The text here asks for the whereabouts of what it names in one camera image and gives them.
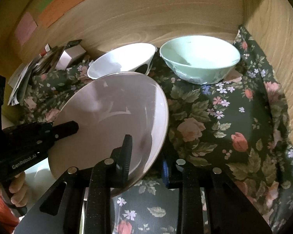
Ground pink plate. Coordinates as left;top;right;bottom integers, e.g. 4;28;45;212
48;72;169;189

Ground white bowl black spots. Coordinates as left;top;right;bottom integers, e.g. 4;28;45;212
87;43;157;80

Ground mint green bowl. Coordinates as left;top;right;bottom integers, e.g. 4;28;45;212
159;35;241;85

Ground left hand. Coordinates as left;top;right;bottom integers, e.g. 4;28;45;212
0;172;29;208

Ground white paper stack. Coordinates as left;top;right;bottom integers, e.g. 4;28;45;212
8;46;64;106

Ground small white box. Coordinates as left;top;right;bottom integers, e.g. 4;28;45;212
55;45;86;70

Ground dark floral cloth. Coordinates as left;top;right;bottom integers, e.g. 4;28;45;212
22;25;293;233

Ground pink sticky note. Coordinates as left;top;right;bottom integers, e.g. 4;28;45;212
15;12;37;47

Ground orange sticky paper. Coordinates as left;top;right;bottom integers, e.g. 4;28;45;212
38;0;101;29

